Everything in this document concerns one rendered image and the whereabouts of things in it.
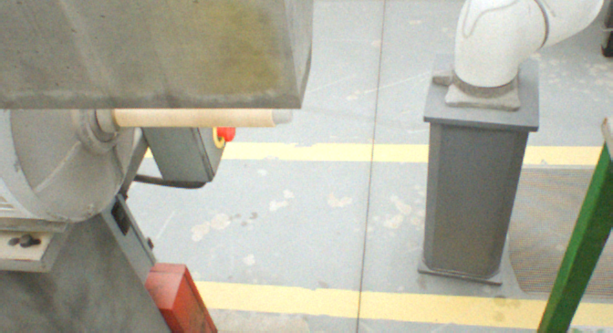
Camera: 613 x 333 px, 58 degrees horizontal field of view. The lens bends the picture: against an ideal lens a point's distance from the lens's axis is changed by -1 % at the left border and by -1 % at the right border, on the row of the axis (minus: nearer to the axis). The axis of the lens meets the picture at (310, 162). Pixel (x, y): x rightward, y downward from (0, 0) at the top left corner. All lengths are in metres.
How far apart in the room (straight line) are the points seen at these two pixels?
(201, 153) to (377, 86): 1.78
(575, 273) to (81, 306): 1.02
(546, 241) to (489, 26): 0.97
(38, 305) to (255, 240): 1.28
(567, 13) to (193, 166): 0.94
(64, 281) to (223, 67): 0.62
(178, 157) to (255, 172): 1.35
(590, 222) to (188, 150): 0.80
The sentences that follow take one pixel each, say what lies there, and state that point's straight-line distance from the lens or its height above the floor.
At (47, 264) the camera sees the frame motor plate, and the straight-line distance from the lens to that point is 0.76.
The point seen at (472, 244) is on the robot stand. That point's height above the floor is 0.19.
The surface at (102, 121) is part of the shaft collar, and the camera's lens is 0.66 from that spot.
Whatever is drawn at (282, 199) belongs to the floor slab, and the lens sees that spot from 2.20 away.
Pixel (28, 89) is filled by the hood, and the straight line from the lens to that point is 0.47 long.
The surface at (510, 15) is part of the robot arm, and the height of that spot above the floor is 0.94.
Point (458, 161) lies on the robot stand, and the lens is 1.54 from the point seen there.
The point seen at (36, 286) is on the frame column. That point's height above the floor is 1.00.
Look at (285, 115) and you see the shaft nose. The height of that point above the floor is 1.25.
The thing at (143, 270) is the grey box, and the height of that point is 0.69.
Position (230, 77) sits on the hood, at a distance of 0.39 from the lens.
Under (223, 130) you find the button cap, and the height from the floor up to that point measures 0.99.
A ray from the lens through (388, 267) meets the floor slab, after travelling 1.97.
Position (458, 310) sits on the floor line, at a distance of 1.89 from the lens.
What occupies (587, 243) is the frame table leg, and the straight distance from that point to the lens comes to 1.30.
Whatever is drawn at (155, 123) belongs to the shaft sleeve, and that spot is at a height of 1.25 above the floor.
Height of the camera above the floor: 1.63
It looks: 45 degrees down
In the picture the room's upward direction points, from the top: 9 degrees counter-clockwise
